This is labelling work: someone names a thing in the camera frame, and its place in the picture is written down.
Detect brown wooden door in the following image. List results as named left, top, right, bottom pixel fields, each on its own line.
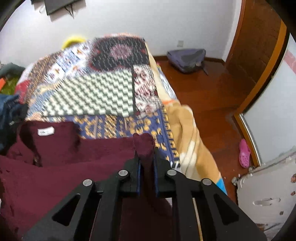
left=226, top=1, right=288, bottom=114

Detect dark blue backpack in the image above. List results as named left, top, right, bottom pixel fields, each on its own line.
left=166, top=49, right=208, bottom=75

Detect white storage box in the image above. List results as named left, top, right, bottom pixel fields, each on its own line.
left=232, top=147, right=295, bottom=240

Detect yellow round object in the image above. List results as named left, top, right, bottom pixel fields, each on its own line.
left=61, top=34, right=87, bottom=50

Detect wall mounted black monitor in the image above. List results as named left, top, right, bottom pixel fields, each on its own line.
left=44, top=0, right=79, bottom=16

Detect folded black garment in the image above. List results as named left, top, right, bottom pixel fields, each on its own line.
left=8, top=103, right=28, bottom=128

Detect tan fleece blanket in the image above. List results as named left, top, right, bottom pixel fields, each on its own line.
left=148, top=51, right=227, bottom=193

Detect white wall socket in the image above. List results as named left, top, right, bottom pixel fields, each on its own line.
left=177, top=40, right=184, bottom=48

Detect maroon button shirt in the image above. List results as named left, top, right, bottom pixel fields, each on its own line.
left=0, top=120, right=181, bottom=241

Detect dark teal cushion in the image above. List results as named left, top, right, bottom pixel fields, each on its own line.
left=0, top=63, right=25, bottom=78

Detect patchwork patterned quilt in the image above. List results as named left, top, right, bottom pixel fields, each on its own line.
left=15, top=33, right=180, bottom=168

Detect pink croc shoe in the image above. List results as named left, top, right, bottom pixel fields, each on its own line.
left=239, top=139, right=251, bottom=168

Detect folded blue sweater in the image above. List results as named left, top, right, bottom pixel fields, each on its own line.
left=1, top=94, right=23, bottom=152

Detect orange box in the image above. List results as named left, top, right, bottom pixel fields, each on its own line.
left=0, top=78, right=6, bottom=91

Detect green fuzzy cloth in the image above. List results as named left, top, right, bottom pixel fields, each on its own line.
left=1, top=77, right=19, bottom=95

